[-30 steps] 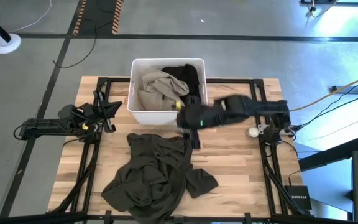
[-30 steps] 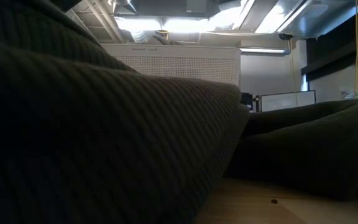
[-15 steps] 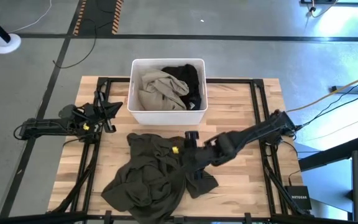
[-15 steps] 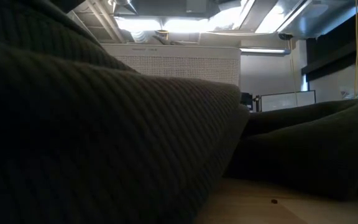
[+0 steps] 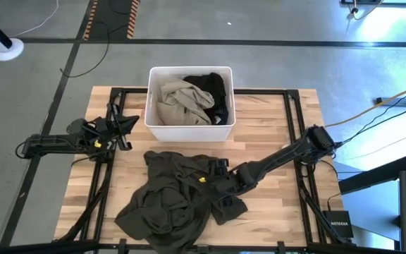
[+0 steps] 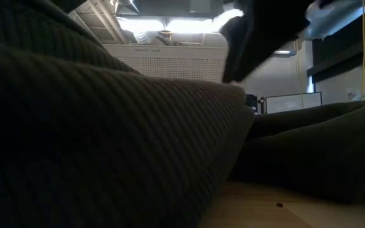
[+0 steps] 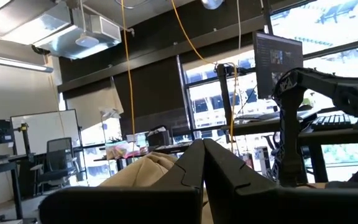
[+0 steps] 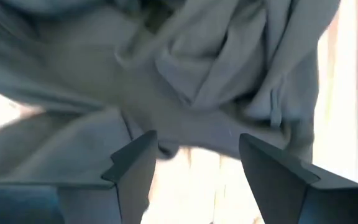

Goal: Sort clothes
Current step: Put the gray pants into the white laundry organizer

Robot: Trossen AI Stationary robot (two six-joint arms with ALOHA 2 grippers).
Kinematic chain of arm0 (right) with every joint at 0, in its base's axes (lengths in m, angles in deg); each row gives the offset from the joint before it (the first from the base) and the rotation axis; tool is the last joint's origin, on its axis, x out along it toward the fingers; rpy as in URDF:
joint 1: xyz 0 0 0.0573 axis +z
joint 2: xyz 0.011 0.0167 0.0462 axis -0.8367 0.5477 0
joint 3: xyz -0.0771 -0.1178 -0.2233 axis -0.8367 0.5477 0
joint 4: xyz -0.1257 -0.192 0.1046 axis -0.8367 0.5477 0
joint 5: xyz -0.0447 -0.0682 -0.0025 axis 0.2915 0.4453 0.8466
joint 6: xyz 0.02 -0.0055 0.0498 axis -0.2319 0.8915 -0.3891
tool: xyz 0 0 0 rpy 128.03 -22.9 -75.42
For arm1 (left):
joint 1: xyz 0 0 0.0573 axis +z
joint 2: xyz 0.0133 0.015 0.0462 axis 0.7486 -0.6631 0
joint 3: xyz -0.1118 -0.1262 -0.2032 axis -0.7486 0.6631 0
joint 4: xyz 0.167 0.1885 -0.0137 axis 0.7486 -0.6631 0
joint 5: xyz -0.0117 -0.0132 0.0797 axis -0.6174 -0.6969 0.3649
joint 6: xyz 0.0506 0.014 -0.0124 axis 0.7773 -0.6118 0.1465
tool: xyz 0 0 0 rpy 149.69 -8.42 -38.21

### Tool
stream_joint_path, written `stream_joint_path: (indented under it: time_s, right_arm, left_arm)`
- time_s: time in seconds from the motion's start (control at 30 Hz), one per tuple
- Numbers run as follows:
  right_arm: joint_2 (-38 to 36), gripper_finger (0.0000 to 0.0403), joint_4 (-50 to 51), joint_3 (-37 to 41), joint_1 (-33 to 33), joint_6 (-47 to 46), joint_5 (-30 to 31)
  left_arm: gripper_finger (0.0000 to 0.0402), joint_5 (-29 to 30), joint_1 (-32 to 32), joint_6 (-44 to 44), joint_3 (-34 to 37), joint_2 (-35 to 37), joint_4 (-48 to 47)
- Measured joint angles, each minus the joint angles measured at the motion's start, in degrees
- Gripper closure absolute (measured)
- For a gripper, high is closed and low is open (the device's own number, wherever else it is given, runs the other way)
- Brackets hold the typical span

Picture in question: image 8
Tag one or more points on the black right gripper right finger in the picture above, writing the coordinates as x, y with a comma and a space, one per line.
291, 193

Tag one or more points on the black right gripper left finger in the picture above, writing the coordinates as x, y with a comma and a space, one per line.
104, 202

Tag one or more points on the cream grey garment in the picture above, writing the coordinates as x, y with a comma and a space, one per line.
182, 62

